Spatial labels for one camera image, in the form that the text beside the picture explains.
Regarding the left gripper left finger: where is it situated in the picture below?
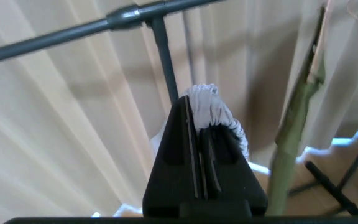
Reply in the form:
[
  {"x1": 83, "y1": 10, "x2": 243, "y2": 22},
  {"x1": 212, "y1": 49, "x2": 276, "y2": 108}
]
[{"x1": 142, "y1": 95, "x2": 203, "y2": 218}]

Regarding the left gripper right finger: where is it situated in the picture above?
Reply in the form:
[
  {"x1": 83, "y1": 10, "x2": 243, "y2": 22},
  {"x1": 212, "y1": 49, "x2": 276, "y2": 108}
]
[{"x1": 198, "y1": 125, "x2": 269, "y2": 218}]

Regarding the green long-sleeved shirt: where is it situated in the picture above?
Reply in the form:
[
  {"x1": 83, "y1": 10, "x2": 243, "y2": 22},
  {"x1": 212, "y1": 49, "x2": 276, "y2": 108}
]
[{"x1": 265, "y1": 4, "x2": 328, "y2": 216}]

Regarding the pale grey garment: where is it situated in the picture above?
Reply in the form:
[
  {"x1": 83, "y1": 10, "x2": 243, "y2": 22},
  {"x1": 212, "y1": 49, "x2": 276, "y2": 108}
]
[{"x1": 149, "y1": 83, "x2": 250, "y2": 161}]

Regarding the black clothes rack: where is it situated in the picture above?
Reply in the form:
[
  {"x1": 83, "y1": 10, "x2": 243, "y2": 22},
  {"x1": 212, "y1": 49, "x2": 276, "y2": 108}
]
[{"x1": 0, "y1": 0, "x2": 358, "y2": 216}]

